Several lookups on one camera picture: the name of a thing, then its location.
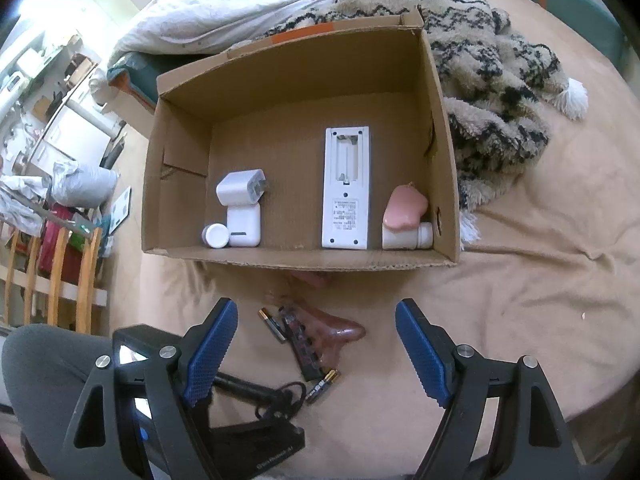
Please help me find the white hanging cloth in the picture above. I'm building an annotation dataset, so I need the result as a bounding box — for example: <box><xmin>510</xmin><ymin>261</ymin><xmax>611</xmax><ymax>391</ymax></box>
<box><xmin>0</xmin><ymin>175</ymin><xmax>56</xmax><ymax>231</ymax></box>

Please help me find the white earbuds case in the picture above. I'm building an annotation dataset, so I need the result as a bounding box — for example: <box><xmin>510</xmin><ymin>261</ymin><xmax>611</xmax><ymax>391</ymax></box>
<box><xmin>226</xmin><ymin>205</ymin><xmax>262</xmax><ymax>248</ymax></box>

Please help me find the light pink gua sha board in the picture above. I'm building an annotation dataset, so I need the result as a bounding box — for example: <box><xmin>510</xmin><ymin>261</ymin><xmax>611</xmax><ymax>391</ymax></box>
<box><xmin>382</xmin><ymin>183</ymin><xmax>430</xmax><ymax>231</ymax></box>

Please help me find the black gold battery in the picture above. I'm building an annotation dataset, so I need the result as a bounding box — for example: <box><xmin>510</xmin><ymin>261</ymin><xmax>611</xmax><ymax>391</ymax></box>
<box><xmin>258</xmin><ymin>308</ymin><xmax>287</xmax><ymax>343</ymax></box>
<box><xmin>306</xmin><ymin>370</ymin><xmax>341</xmax><ymax>405</ymax></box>

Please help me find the white bathroom scale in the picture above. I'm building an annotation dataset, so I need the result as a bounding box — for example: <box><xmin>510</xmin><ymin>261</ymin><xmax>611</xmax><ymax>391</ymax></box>
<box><xmin>107</xmin><ymin>186</ymin><xmax>133</xmax><ymax>233</ymax></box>

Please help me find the red bag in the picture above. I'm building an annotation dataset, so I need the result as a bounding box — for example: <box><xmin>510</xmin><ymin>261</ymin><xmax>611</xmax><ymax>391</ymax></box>
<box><xmin>40</xmin><ymin>205</ymin><xmax>76</xmax><ymax>273</ymax></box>

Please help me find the yellow wooden chair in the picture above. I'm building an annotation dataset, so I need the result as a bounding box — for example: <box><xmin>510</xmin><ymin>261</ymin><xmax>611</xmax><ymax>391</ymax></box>
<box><xmin>0</xmin><ymin>225</ymin><xmax>111</xmax><ymax>333</ymax></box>

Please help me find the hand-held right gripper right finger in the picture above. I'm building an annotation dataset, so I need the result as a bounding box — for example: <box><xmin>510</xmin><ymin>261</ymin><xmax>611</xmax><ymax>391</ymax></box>
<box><xmin>395</xmin><ymin>298</ymin><xmax>576</xmax><ymax>480</ymax></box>

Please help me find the grey plastic trash bag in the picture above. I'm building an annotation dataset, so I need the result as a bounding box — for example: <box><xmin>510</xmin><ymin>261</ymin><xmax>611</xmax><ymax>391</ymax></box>
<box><xmin>50</xmin><ymin>160</ymin><xmax>121</xmax><ymax>208</ymax></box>

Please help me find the cardboard box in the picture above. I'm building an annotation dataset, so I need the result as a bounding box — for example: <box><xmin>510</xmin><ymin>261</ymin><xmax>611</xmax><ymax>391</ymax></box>
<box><xmin>141</xmin><ymin>7</ymin><xmax>461</xmax><ymax>268</ymax></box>

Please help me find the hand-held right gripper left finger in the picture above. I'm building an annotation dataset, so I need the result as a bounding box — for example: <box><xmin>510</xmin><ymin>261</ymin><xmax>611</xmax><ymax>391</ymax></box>
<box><xmin>62</xmin><ymin>297</ymin><xmax>239</xmax><ymax>480</ymax></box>

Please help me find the small white round jar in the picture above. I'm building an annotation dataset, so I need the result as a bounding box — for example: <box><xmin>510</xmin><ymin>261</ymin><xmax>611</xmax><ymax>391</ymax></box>
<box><xmin>202</xmin><ymin>223</ymin><xmax>231</xmax><ymax>249</ymax></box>

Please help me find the black flashlight with lanyard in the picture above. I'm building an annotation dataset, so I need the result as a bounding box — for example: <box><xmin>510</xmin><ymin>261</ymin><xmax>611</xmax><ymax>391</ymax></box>
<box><xmin>212</xmin><ymin>372</ymin><xmax>307</xmax><ymax>420</ymax></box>

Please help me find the teal cushion with orange edge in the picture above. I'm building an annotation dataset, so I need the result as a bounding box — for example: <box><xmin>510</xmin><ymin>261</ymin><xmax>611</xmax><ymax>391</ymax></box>
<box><xmin>106</xmin><ymin>51</ymin><xmax>168</xmax><ymax>111</ymax></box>

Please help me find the white bottle with red label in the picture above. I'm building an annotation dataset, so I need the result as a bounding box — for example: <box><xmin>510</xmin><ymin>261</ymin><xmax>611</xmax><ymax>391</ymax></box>
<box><xmin>382</xmin><ymin>221</ymin><xmax>434</xmax><ymax>251</ymax></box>

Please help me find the dark pink gua sha tool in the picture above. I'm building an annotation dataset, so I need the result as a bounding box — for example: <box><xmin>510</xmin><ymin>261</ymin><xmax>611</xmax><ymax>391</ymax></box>
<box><xmin>300</xmin><ymin>310</ymin><xmax>367</xmax><ymax>368</ymax></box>

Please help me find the teal headboard cushion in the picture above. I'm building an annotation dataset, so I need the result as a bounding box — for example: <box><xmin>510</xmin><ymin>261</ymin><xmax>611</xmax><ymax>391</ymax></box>
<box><xmin>487</xmin><ymin>0</ymin><xmax>628</xmax><ymax>66</ymax></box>

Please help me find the beige black patterned blanket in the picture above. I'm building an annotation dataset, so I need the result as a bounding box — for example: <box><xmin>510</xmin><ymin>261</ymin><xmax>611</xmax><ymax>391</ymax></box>
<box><xmin>227</xmin><ymin>0</ymin><xmax>590</xmax><ymax>248</ymax></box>

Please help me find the white plug charger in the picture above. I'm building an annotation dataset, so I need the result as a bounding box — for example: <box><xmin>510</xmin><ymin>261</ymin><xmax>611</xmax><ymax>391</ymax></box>
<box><xmin>216</xmin><ymin>170</ymin><xmax>271</xmax><ymax>207</ymax></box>

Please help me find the white duvet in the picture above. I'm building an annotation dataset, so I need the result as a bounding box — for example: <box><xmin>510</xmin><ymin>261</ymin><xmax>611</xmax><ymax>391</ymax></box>
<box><xmin>107</xmin><ymin>0</ymin><xmax>453</xmax><ymax>56</ymax></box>

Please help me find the white remote control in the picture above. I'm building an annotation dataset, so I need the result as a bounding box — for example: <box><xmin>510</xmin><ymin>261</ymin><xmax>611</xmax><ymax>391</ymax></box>
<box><xmin>321</xmin><ymin>126</ymin><xmax>371</xmax><ymax>250</ymax></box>

